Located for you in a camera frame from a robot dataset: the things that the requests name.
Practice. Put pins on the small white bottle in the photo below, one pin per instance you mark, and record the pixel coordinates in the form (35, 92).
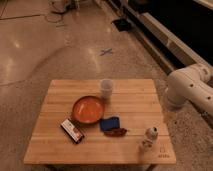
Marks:
(150, 137)

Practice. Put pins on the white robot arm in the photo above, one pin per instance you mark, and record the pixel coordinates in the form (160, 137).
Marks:
(191, 84)

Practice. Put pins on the orange ceramic bowl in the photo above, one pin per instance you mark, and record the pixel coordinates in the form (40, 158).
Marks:
(88, 109)

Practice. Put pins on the translucent plastic cup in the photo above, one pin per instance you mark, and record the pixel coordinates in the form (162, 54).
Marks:
(106, 88)

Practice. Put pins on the wooden table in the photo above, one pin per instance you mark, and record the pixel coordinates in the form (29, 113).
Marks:
(134, 101)

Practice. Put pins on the dark red chili pepper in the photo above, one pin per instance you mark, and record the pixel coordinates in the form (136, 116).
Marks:
(116, 132)

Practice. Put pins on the black and red snack box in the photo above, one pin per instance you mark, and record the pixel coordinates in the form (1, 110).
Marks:
(76, 134)

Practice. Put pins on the white machine base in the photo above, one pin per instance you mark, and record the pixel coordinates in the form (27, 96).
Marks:
(61, 6)

